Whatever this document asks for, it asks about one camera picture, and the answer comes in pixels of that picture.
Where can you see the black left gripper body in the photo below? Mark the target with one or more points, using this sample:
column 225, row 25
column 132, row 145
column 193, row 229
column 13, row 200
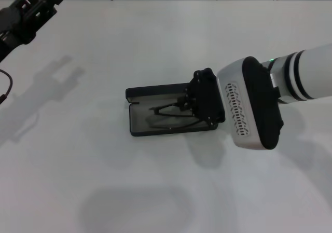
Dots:
column 13, row 25

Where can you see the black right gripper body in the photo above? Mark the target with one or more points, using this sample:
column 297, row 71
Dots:
column 206, row 95

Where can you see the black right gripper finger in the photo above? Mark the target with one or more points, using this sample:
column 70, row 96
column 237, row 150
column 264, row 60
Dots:
column 186, row 100

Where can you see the black round glasses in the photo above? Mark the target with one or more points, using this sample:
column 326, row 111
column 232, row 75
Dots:
column 155, row 110

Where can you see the black glasses case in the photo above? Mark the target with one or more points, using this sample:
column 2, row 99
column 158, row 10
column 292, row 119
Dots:
column 155, row 90

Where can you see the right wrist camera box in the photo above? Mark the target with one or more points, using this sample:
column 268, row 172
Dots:
column 259, row 100

